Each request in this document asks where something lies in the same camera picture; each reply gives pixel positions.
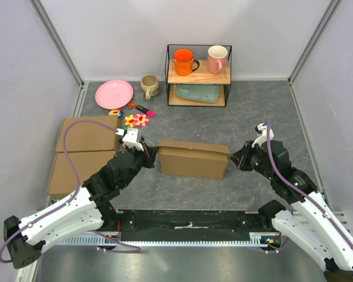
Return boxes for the grey slotted cable duct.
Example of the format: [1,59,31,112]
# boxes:
[58,233,281,247]

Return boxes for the pink petal smiley toy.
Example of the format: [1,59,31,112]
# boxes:
[134,114,149,127]

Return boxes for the pink highlighter marker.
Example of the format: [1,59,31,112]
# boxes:
[136,105,155,118]

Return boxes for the folded flat cardboard box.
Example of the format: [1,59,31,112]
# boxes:
[48,116,121,200]

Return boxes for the yellow red smiley toy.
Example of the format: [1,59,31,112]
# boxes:
[108,109,124,117]

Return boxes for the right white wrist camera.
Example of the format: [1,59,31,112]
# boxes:
[251,123,274,148]

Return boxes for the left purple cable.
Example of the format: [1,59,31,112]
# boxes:
[0,119,121,263]

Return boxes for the brown cardboard box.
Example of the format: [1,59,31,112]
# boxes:
[158,139,230,180]

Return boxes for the pink ceramic mug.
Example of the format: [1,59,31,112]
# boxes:
[208,45,228,74]

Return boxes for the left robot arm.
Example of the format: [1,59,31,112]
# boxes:
[0,143,159,269]

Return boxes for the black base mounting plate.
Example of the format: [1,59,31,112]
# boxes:
[100,210,276,232]

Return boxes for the small orange flower toy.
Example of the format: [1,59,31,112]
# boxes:
[127,102,137,109]

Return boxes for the sunflower toy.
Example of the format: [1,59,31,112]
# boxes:
[124,115,136,127]

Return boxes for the black wire shelf rack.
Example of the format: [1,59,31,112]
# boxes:
[165,44,232,107]

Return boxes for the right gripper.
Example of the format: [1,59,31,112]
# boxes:
[228,139,275,180]

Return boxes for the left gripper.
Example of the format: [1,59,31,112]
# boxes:
[121,140,159,189]

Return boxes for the green ceramic tray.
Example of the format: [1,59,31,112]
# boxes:
[175,85,220,103]

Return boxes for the pink plastic plate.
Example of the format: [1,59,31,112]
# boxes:
[95,80,134,110]

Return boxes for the beige ceramic mug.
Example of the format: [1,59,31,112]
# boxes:
[141,75,161,100]

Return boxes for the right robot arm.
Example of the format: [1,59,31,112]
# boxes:
[229,140,353,281]

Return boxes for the orange enamel mug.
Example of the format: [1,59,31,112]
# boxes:
[173,48,200,76]

